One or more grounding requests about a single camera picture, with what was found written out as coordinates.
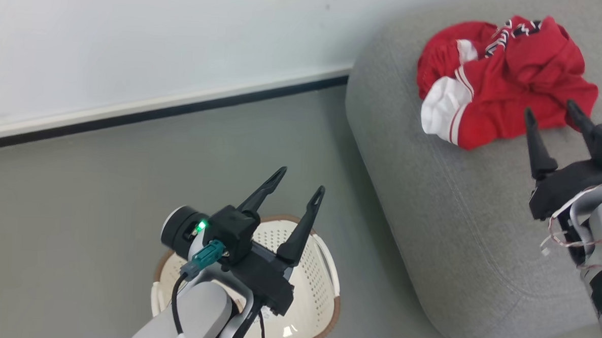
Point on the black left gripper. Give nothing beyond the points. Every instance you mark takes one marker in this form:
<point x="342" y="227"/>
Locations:
<point x="268" y="282"/>

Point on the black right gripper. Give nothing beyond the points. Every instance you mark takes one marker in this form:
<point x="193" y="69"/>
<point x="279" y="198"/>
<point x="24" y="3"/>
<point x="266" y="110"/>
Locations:
<point x="559" y="190"/>

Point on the red and white clothing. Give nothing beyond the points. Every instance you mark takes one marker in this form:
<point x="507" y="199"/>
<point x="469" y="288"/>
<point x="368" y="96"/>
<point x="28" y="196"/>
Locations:
<point x="512" y="92"/>

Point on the cream perforated laundry basket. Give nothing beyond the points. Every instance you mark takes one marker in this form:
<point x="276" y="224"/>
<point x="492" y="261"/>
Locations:
<point x="311" y="291"/>

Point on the grey fabric sofa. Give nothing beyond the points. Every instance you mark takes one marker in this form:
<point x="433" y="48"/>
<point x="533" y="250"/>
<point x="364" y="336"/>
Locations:
<point x="457" y="196"/>

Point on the white and black baseboard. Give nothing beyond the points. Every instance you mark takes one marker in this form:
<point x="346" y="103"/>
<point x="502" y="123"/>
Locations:
<point x="131" y="109"/>

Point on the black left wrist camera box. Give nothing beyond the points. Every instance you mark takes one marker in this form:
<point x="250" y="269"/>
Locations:
<point x="234" y="232"/>

